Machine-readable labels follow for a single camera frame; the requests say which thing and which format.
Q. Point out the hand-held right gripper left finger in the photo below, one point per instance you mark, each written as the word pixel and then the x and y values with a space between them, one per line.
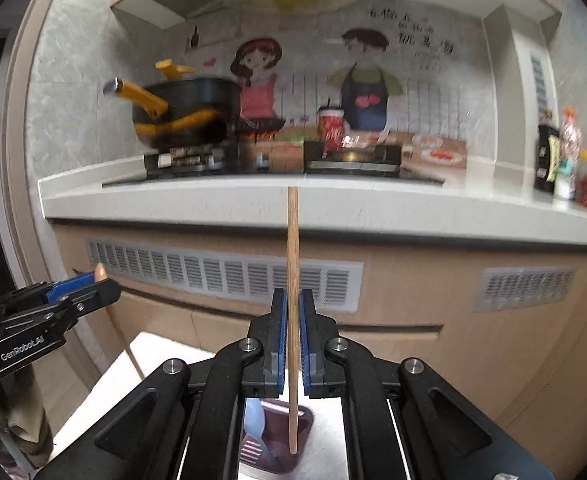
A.
pixel 278 340

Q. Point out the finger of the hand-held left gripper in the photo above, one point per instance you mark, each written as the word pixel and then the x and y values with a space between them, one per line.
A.
pixel 98 295
pixel 70 286

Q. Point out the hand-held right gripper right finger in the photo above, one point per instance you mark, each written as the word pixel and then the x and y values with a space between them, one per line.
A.
pixel 306 345

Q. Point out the purple utensil holder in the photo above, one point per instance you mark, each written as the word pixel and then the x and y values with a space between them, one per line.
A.
pixel 304 435

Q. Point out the light blue spoon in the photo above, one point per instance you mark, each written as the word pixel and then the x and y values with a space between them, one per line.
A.
pixel 256 425

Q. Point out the black gas stove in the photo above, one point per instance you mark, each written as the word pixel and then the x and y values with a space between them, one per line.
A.
pixel 223 172

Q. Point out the rectangular black pan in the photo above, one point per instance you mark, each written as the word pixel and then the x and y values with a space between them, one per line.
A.
pixel 353 160

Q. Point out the red cup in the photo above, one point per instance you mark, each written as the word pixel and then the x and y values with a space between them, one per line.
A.
pixel 331 127

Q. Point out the small grey vent grille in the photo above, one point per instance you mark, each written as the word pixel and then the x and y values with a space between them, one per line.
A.
pixel 523 289

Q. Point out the yellow lid knob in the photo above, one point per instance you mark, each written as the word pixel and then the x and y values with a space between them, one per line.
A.
pixel 173 67

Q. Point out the dark sauce bottle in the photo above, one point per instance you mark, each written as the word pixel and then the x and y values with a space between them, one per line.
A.
pixel 546 160

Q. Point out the clear bottle red cap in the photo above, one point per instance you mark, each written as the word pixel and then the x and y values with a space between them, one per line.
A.
pixel 568 150

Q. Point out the cartoon wall poster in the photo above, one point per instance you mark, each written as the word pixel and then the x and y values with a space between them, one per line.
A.
pixel 313 70

